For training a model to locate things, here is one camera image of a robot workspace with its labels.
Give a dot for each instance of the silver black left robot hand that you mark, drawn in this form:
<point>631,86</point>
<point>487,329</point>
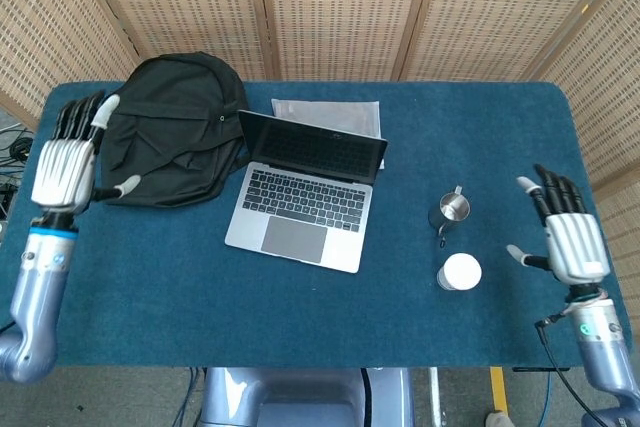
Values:
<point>62,172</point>

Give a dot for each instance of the silver laptop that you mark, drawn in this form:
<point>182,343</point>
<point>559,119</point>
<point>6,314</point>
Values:
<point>295,239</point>

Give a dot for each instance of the stainless steel cup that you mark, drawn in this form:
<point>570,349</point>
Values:
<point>447,209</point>

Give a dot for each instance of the white paper cup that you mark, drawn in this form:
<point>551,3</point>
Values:
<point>460,272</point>

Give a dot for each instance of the black fabric backpack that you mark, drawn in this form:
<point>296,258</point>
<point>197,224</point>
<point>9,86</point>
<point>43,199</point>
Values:
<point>170,127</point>

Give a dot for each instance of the wooden woven folding screen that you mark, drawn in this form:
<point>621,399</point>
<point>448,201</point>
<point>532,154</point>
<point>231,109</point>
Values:
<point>340,7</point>

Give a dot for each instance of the blue carpet table cover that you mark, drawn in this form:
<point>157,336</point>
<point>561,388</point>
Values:
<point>150,297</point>

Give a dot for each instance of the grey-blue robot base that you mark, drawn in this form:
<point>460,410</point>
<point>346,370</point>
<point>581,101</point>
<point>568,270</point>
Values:
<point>300,397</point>

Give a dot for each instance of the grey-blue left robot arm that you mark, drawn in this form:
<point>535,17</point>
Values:
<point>35,307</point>

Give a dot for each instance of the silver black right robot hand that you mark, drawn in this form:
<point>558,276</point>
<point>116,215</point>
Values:
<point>575,242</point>

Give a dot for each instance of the white table leg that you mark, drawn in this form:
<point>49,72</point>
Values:
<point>434,397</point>

